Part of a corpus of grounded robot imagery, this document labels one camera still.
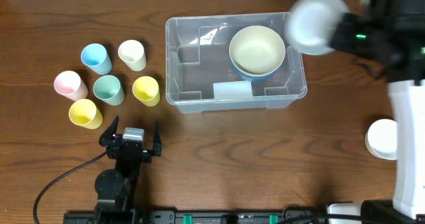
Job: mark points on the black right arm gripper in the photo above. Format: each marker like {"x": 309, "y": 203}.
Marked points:
{"x": 341, "y": 34}

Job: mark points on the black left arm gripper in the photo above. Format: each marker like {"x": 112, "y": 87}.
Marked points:
{"x": 107, "y": 140}

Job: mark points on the grey small bowl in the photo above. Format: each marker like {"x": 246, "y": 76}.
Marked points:
{"x": 312, "y": 24}

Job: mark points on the beige bowl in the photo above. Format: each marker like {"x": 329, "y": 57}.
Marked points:
{"x": 257, "y": 49}

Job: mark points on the clear plastic storage bin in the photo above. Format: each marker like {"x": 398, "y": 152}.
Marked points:
{"x": 200, "y": 76}

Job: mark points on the dark blue bowl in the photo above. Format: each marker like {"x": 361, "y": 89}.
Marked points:
{"x": 252, "y": 77}

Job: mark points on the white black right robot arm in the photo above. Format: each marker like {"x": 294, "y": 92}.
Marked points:
{"x": 391, "y": 32}

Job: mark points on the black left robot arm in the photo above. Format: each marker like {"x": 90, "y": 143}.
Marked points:
{"x": 116, "y": 187}

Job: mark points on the yellow plastic cup near bin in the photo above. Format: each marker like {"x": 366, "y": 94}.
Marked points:
{"x": 146, "y": 90}

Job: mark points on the yellow plastic cup front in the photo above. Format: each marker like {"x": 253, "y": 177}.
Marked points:
{"x": 85, "y": 113}

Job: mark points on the green plastic cup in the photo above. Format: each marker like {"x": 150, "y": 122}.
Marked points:
{"x": 108, "y": 89}

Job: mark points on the pink plastic cup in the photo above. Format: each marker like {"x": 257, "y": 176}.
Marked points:
{"x": 70, "y": 85}

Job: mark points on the cream plastic cup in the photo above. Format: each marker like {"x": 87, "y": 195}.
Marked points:
{"x": 132, "y": 53}

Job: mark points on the blue plastic cup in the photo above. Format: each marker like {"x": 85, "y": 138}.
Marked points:
{"x": 95, "y": 57}

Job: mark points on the white small bowl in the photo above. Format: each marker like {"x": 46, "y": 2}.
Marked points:
{"x": 381, "y": 139}

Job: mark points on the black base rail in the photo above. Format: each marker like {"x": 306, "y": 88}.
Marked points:
{"x": 177, "y": 217}

